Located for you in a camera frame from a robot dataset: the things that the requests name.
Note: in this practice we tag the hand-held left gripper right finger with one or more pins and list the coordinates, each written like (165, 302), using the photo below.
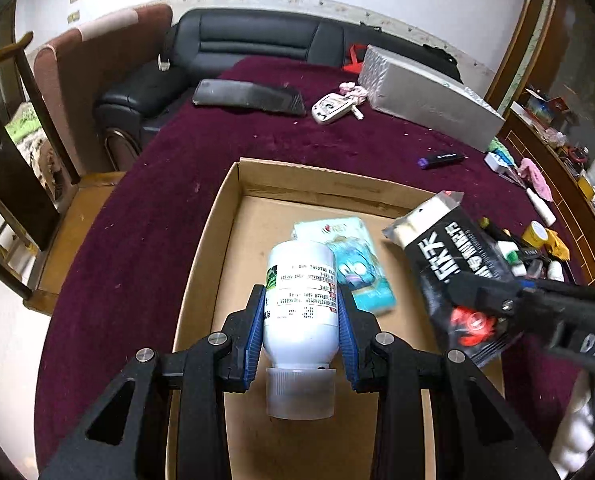
(347, 342)

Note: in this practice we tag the yellow round tin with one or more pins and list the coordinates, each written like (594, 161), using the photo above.
(536, 234)

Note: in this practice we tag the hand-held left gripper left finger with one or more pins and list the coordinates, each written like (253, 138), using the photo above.
(255, 332)

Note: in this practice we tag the white plastic bottle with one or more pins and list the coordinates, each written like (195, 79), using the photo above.
(302, 305)

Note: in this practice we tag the red bag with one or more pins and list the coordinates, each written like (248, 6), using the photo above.
(353, 59)

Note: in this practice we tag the wooden door frame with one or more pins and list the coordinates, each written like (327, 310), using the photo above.
(522, 35)

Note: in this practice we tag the wooden chair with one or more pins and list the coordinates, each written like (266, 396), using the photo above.
(27, 125)

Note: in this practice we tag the black snack packet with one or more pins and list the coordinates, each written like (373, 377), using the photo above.
(442, 255)

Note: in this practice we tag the yellow snack packet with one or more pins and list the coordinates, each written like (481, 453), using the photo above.
(558, 246)

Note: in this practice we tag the silver shoe box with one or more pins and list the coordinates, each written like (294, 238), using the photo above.
(427, 95)

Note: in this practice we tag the green towel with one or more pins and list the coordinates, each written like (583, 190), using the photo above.
(502, 149)

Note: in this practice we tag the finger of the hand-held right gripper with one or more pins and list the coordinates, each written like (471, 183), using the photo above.
(482, 292)

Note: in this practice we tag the pink towel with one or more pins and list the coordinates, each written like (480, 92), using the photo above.
(537, 177)

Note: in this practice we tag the cardboard box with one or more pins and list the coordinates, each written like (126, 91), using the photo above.
(257, 240)

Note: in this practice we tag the maroon padded chair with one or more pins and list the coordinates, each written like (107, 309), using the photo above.
(77, 65)

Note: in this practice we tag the person's right forearm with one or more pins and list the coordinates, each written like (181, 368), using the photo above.
(575, 425)

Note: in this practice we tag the black marker purple cap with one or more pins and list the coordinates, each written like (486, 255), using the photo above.
(442, 160)

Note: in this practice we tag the small white green-capped bottle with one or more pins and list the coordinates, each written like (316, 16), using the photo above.
(511, 256)

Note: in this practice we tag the teal tissue packet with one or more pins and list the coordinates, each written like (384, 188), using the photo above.
(362, 270)

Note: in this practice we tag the black leather sofa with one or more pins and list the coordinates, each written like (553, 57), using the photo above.
(257, 40)

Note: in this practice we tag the white spray bottle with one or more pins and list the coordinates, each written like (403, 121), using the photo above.
(541, 206)

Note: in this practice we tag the black bag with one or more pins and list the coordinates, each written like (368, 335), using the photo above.
(442, 60)

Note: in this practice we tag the clutter on cabinet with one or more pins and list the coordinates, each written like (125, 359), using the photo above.
(557, 120)

